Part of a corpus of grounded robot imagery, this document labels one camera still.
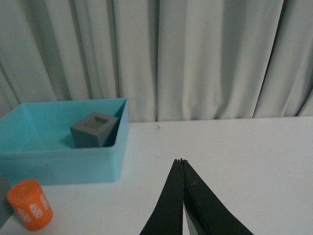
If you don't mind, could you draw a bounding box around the light blue plastic box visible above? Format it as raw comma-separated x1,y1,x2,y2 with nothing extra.
0,98,129,185

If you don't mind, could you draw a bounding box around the gray cube with square hole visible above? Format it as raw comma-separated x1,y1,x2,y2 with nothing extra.
70,113,119,148

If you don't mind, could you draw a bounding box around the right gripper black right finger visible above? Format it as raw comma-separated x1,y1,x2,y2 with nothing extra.
182,160,252,235

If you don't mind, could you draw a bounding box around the gray cube with round hole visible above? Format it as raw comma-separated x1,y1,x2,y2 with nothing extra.
0,175,14,228

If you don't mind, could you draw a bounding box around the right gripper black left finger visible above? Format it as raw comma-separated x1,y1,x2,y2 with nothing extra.
141,160,183,235

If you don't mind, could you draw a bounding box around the white pleated curtain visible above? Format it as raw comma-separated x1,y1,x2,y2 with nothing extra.
0,0,313,122

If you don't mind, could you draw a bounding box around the orange cylinder part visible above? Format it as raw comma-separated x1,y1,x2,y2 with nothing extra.
7,179,53,231

